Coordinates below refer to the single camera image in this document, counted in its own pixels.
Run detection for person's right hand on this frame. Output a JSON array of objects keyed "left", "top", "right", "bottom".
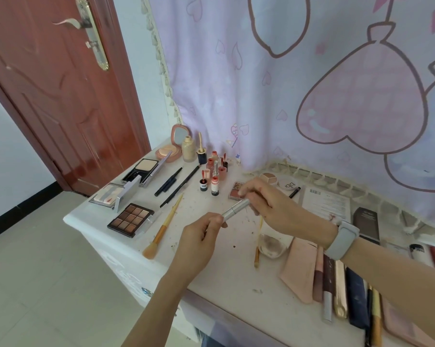
[{"left": 238, "top": 176, "right": 339, "bottom": 250}]

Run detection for person's left hand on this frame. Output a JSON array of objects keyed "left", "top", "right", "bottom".
[{"left": 165, "top": 212, "right": 228, "bottom": 282}]

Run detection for white oval compact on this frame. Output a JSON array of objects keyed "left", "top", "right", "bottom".
[{"left": 257, "top": 231, "right": 294, "bottom": 259}]

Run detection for yellow handled makeup brush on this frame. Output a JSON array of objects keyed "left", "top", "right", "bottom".
[{"left": 142, "top": 193, "right": 184, "bottom": 260}]

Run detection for paper instruction sheet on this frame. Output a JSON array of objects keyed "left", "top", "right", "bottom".
[{"left": 301, "top": 187, "right": 352, "bottom": 223}]

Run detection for silver mascara tube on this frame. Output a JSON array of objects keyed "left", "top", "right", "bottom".
[{"left": 222, "top": 198, "right": 251, "bottom": 220}]

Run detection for small red blush palette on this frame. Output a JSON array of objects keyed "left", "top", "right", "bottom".
[{"left": 228, "top": 181, "right": 247, "bottom": 200}]

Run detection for black eyeliner pencil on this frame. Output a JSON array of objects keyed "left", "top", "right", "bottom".
[{"left": 159, "top": 165, "right": 201, "bottom": 208}]

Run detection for orange brown eyeshadow palette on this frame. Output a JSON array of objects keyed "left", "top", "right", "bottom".
[{"left": 107, "top": 202, "right": 162, "bottom": 238}]

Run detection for black eyeliner pencils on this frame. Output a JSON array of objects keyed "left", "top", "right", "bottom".
[{"left": 154, "top": 167, "right": 183, "bottom": 198}]

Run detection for dark foundation box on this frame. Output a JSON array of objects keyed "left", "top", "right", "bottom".
[{"left": 352, "top": 207, "right": 381, "bottom": 244}]

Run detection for wooden drawer lilac front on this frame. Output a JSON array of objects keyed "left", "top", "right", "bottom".
[{"left": 183, "top": 291, "right": 287, "bottom": 347}]

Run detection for black foundation bottle cap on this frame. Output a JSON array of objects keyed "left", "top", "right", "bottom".
[{"left": 197, "top": 132, "right": 208, "bottom": 166}]

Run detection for cream gold tube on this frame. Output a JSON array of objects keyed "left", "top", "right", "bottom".
[{"left": 332, "top": 260, "right": 349, "bottom": 320}]

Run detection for dark grey palette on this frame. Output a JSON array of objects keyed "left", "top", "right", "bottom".
[{"left": 122, "top": 151, "right": 173, "bottom": 187}]

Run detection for beige foundation bottle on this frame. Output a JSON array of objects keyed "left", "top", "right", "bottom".
[{"left": 182, "top": 135, "right": 197, "bottom": 163}]

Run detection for pink cushion compact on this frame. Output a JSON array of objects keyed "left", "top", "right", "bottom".
[{"left": 155, "top": 123, "right": 192, "bottom": 163}]

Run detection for silver square palette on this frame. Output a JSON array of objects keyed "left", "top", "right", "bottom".
[{"left": 88, "top": 175, "right": 142, "bottom": 213}]

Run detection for navy lipstick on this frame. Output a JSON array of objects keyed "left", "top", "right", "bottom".
[{"left": 344, "top": 267, "right": 370, "bottom": 329}]

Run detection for small clear square compact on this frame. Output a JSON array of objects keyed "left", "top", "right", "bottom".
[{"left": 382, "top": 240, "right": 411, "bottom": 259}]

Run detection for small brown bottle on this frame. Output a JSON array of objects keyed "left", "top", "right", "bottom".
[{"left": 409, "top": 243, "right": 433, "bottom": 266}]

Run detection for pink four-pan eyeshadow palette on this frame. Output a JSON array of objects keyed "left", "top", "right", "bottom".
[{"left": 382, "top": 296, "right": 435, "bottom": 347}]

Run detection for person's right forearm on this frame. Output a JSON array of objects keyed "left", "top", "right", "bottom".
[{"left": 342, "top": 236, "right": 435, "bottom": 347}]

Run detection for person's left forearm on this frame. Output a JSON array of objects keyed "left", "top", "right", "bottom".
[{"left": 122, "top": 274, "right": 189, "bottom": 347}]

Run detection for person's blue jeans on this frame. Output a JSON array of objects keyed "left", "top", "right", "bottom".
[{"left": 199, "top": 332, "right": 225, "bottom": 347}]

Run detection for white table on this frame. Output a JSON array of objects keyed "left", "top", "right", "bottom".
[{"left": 63, "top": 139, "right": 435, "bottom": 347}]

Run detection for white smartwatch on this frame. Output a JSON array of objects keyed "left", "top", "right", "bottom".
[{"left": 324, "top": 220, "right": 361, "bottom": 261}]

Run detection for lilac cartoon cloth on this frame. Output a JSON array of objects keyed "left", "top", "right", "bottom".
[{"left": 141, "top": 0, "right": 435, "bottom": 228}]

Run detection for brown wooden door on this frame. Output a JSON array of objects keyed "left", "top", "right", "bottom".
[{"left": 0, "top": 0, "right": 151, "bottom": 197}]

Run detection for brass door handle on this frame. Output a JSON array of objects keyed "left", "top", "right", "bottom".
[{"left": 53, "top": 0, "right": 110, "bottom": 72}]

